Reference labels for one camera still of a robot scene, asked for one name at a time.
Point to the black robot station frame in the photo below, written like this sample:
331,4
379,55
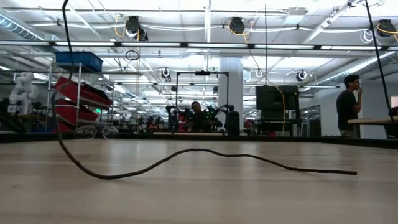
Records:
202,73

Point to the thin black hanging rod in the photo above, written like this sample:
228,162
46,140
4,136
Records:
265,46

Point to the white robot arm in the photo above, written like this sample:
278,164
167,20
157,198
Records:
23,90

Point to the person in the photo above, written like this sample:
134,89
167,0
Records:
345,105
199,119

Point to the red plastic storage bin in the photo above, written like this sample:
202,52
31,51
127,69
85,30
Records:
71,112
77,90
65,127

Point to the white round pillar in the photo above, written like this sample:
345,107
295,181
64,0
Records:
230,93

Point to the black cylindrical bin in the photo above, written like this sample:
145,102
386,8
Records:
234,123

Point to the blue plastic storage bin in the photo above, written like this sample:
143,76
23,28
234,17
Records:
82,60

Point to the wooden table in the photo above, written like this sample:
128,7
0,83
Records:
373,122

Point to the black monitor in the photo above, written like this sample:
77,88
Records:
276,98

